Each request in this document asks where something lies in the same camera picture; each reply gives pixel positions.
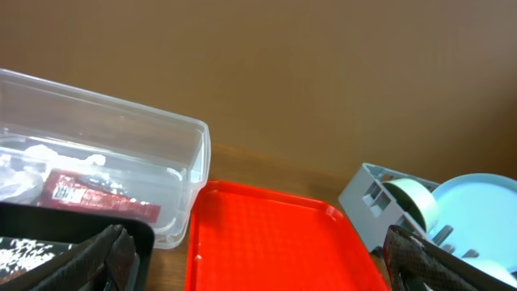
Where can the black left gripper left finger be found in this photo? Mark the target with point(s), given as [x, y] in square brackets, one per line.
[105, 261]

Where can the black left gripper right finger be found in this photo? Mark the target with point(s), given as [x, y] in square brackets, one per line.
[413, 263]

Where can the pale green bowl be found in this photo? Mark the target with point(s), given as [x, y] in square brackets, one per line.
[416, 200]

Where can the light blue plate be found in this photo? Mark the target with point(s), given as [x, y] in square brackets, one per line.
[481, 209]

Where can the red snack wrapper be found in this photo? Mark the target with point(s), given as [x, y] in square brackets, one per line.
[72, 191]

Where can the food scraps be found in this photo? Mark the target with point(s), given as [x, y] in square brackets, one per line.
[20, 255]

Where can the white napkin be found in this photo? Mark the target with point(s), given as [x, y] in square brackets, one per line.
[23, 173]

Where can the grey dishwasher rack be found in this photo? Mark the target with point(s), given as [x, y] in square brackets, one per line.
[371, 208]

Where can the black waste tray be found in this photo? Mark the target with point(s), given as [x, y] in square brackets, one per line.
[54, 225]

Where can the clear plastic waste bin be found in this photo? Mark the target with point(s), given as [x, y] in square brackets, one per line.
[151, 155]

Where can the red serving tray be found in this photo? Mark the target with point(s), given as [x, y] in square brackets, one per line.
[246, 238]

